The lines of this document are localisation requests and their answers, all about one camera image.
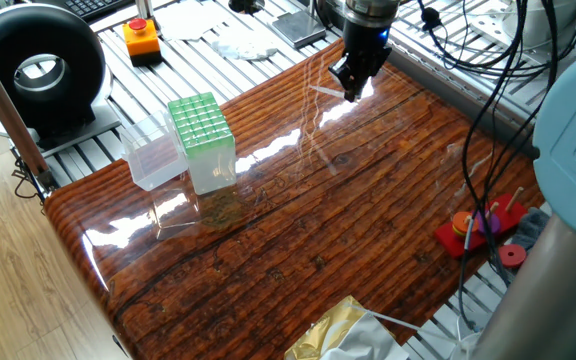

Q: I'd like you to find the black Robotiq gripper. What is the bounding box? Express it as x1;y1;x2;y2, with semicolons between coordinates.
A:
327;22;394;104

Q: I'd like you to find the clear large pipette tip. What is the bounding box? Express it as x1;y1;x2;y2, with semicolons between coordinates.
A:
309;84;347;100

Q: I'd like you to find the green pipette tip rack box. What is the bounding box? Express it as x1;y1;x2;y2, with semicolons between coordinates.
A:
167;92;238;196

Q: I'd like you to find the grey rectangular metal plate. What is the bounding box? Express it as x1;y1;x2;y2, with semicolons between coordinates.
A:
271;9;328;50

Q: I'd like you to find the clear crumpled plastic bag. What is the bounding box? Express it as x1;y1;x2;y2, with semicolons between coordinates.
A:
211;28;279;62

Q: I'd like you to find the perforated aluminium plate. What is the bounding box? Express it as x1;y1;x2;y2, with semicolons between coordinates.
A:
470;7;512;49

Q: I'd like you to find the glossy wood-grain board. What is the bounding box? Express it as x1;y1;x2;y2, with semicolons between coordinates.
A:
42;37;547;360

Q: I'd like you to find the white paper sheet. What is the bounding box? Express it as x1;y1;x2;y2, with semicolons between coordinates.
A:
155;0;229;42

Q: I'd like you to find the red wooden peg toy base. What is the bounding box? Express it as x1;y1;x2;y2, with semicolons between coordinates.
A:
433;186;529;260

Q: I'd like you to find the yellow emergency stop button box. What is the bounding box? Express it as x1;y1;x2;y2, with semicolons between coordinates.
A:
121;17;164;68

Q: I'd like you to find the clear plastic box lid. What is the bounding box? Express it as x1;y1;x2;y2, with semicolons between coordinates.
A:
120;110;189;192

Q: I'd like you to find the gold tissue pack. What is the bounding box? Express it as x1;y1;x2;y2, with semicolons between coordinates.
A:
283;294;409;360

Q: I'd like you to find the black keyboard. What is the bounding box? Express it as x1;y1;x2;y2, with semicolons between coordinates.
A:
62;0;134;22

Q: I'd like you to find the brown metal pole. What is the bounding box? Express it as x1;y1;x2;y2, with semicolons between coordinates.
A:
0;28;55;192

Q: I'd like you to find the black cable with plug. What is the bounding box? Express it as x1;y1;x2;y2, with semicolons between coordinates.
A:
415;0;519;66

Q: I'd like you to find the orange stacking ring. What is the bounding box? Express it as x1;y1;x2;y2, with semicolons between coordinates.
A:
451;211;479;239

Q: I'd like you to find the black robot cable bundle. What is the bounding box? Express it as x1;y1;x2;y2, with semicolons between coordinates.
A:
457;0;576;331

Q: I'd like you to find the purple stacking ring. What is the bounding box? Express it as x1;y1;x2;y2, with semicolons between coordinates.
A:
476;209;502;236

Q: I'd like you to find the red stacking ring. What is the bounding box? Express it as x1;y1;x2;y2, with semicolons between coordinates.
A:
497;243;528;270

